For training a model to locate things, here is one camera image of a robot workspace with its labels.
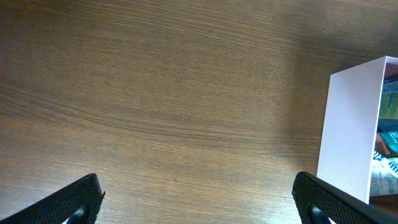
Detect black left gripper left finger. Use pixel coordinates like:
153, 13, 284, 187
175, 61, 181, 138
1, 173, 104, 223

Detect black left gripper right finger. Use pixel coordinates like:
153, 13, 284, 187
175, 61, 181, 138
292, 172, 397, 224

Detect green white small tube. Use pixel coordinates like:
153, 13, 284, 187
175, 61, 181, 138
370, 151, 397, 197

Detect teal white toothpaste tube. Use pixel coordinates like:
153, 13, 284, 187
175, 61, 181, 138
380, 131, 398, 154

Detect clear spray bottle purple liquid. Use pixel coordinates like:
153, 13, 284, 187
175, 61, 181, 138
378, 80, 397, 132

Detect white cardboard box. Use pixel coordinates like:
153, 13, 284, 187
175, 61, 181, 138
317, 56, 397, 203

